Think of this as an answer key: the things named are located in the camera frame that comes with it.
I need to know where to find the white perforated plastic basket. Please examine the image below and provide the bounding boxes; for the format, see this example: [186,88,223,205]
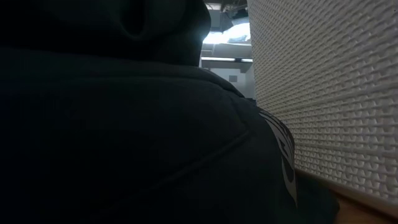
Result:
[247,0,398,218]

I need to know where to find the black garment with grey print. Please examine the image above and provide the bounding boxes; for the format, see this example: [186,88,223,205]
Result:
[0,0,340,224]

